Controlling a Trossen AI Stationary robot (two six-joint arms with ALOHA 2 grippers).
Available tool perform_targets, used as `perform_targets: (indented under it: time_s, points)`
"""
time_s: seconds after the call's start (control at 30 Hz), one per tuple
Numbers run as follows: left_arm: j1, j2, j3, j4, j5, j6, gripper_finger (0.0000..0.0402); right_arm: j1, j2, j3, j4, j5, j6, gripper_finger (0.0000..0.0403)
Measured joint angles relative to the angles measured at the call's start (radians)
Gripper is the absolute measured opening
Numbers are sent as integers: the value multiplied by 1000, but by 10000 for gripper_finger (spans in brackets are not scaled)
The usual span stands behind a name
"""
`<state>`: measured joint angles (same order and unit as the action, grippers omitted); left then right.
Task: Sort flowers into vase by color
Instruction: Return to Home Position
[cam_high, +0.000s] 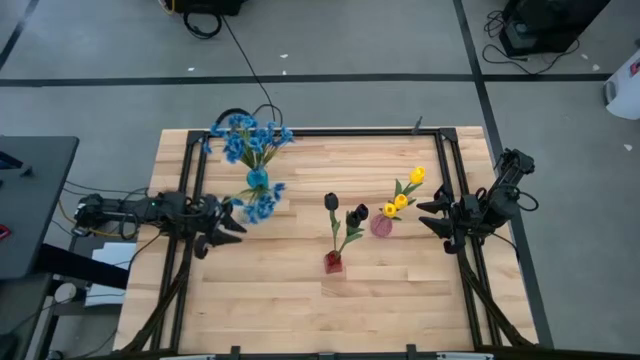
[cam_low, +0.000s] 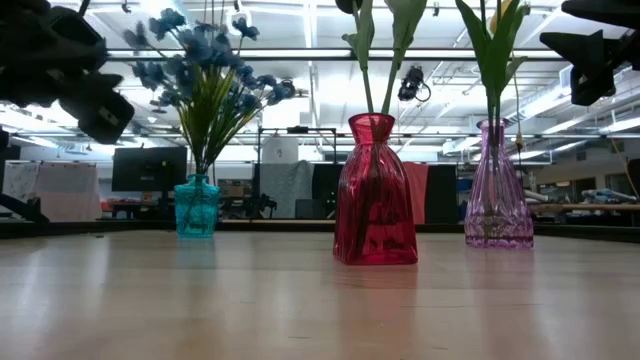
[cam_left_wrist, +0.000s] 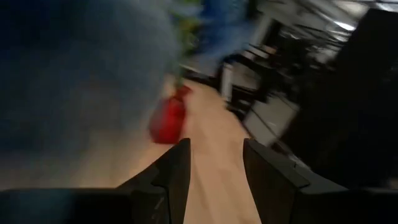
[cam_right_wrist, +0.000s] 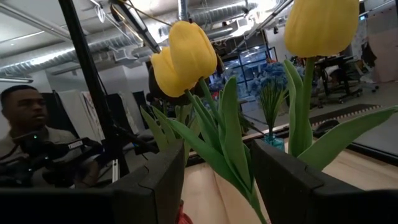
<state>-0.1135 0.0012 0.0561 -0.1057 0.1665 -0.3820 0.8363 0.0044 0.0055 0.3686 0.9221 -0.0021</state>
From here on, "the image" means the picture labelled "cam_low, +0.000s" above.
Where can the black metal stand frame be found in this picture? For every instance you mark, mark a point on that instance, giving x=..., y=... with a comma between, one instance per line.
x=297, y=129

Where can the pale pink cloth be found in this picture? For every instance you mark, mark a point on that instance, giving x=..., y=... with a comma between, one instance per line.
x=70, y=192

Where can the wooden bench beam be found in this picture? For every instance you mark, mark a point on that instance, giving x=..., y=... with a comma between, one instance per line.
x=585, y=207

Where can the white patterned cloth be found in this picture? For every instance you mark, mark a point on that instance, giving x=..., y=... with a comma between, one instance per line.
x=20, y=180

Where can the black aluminium table frame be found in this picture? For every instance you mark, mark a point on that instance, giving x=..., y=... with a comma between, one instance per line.
x=280, y=226

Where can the large blue flower bunch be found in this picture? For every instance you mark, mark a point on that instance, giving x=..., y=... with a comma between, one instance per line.
x=195, y=45

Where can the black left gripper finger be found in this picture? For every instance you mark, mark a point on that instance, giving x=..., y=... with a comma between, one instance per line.
x=80, y=40
x=102, y=112

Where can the red cloth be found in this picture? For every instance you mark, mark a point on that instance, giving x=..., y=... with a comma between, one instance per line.
x=417, y=190

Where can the grey cloth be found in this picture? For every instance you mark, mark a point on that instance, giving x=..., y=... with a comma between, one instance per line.
x=285, y=185

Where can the purple glass vase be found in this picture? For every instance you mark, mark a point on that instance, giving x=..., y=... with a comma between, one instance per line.
x=499, y=210

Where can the red glass vase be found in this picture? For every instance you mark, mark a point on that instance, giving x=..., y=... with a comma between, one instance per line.
x=375, y=210

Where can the black panel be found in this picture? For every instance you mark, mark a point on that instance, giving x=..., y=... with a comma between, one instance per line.
x=325, y=185

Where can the teal glass vase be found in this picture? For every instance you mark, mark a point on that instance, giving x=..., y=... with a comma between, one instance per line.
x=196, y=210

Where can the black ceiling camera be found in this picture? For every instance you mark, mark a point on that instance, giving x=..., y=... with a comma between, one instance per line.
x=411, y=82

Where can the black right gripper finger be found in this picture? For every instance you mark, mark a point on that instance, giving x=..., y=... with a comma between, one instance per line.
x=610, y=11
x=592, y=65

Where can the black computer monitor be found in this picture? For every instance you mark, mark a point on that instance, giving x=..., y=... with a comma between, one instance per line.
x=150, y=169

